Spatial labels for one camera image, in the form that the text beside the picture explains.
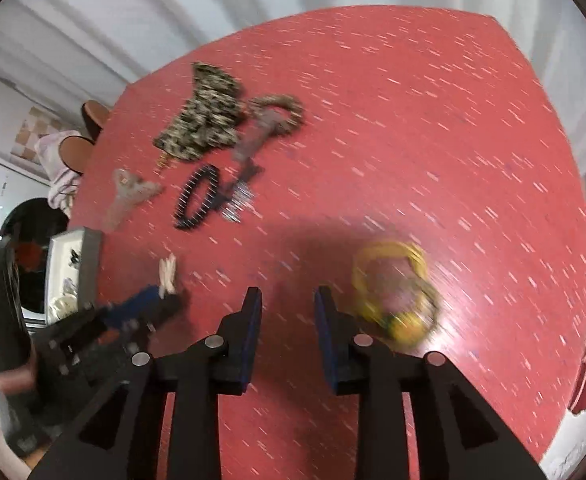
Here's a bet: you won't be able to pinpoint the cream scrunchie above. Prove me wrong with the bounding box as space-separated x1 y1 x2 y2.
52 294 78 320

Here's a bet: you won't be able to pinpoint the black rhinestone hair clip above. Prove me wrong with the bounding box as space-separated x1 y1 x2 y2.
217 165 265 223

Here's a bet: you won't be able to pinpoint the leopard print scrunchie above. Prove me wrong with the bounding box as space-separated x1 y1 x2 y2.
247 92 305 137

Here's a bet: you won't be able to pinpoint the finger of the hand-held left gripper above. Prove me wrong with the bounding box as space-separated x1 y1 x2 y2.
48 285 161 346
118 294 184 341

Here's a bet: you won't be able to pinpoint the black spiral hair tie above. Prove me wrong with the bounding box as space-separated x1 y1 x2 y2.
172 164 220 232

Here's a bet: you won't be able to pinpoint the cream braided hair clip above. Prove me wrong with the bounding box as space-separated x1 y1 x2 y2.
158 254 180 296

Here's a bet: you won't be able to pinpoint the clear frosted claw clip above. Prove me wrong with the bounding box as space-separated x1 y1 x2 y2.
100 167 165 233

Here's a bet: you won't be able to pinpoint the red cloth in washing machine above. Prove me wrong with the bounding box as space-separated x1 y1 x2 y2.
17 241 48 271

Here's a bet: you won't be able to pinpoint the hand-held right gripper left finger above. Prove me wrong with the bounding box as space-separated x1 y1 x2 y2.
25 287 264 480

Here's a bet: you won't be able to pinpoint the grey cardboard box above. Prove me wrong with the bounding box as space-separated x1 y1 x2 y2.
45 226 102 323

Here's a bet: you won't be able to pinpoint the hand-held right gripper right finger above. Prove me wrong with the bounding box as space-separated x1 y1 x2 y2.
314 286 549 480

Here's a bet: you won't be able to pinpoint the small clear hair clip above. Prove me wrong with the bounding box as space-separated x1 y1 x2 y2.
230 110 286 163

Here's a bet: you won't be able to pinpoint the white curtain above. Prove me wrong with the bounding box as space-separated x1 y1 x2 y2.
0 0 586 173

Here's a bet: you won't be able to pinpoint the yellow orange hair ties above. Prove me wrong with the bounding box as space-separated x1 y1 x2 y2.
350 241 441 346

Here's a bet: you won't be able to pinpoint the pink towel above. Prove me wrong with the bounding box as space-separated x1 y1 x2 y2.
34 130 81 213

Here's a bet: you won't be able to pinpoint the leopard print hair bow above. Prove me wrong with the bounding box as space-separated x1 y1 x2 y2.
152 61 246 162

